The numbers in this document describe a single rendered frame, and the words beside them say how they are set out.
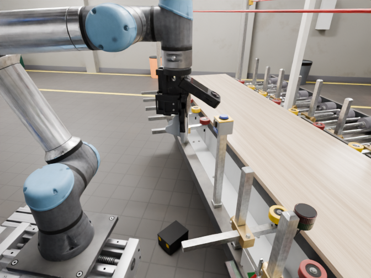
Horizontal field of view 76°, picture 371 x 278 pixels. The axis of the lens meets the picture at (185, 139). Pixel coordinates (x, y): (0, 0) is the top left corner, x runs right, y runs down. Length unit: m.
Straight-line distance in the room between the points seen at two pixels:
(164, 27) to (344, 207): 1.03
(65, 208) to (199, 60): 6.62
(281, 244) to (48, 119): 0.75
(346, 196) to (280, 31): 6.06
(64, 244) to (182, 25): 0.63
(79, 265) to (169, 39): 0.62
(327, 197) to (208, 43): 6.12
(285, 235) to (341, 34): 6.93
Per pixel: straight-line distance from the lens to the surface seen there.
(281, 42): 7.12
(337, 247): 1.07
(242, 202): 0.99
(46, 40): 0.52
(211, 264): 1.98
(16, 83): 0.75
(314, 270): 0.96
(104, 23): 0.45
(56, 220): 0.72
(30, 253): 0.86
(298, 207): 0.78
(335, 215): 1.20
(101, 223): 0.85
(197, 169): 1.61
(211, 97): 0.61
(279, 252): 0.83
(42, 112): 0.76
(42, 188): 0.68
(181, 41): 0.57
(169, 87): 0.62
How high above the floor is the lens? 1.64
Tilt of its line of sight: 28 degrees down
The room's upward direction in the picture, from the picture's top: straight up
